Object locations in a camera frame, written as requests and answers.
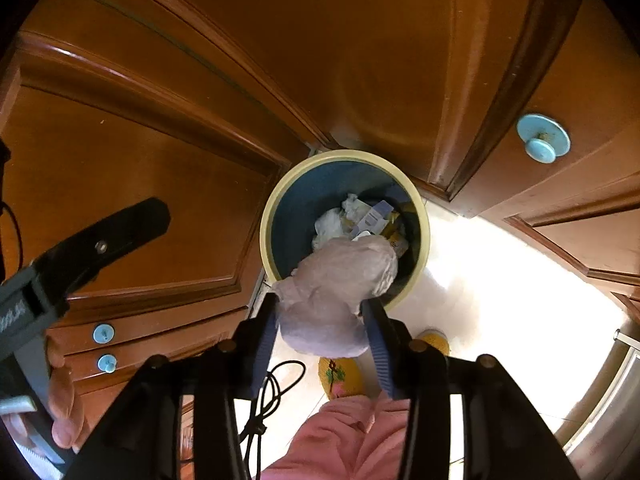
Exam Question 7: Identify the large blue cabinet knob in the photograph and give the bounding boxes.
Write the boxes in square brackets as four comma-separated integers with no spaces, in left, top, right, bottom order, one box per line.
[516,113,571,164]

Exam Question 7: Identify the person's pink trouser leg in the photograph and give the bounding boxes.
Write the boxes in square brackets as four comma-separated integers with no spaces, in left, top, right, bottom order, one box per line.
[262,391,417,480]

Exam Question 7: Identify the silver metal frame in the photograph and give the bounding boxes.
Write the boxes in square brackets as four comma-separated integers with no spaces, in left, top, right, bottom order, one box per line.
[554,329,640,462]

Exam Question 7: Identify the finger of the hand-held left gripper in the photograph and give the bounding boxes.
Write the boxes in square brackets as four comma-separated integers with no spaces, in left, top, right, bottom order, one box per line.
[30,197,172,297]

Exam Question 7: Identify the small white plastic bag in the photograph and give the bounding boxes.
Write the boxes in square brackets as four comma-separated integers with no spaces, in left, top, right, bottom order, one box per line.
[311,207,354,252]

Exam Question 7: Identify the wooden cabinet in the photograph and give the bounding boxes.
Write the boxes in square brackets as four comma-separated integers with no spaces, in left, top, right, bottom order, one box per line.
[0,0,640,431]

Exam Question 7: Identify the black cable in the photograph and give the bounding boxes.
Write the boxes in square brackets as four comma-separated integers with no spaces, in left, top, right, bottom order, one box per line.
[238,360,307,480]

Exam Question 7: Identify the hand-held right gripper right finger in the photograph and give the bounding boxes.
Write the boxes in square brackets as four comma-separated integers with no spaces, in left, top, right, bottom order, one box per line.
[361,297,581,480]

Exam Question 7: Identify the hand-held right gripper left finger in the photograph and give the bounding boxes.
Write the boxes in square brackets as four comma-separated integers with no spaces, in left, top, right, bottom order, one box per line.
[65,292,281,480]

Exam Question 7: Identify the translucent plastic bag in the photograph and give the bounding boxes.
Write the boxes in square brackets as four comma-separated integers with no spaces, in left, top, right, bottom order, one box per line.
[270,234,400,360]

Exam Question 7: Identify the blue bin with yellow rim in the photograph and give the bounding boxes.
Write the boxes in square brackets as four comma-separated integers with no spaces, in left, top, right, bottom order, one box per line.
[259,149,431,312]

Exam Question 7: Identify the small white blue box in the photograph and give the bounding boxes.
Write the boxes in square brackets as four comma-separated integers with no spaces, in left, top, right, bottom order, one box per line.
[350,200,394,239]

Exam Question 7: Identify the person's left hand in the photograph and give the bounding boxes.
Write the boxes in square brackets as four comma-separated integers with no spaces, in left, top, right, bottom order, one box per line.
[44,332,84,454]

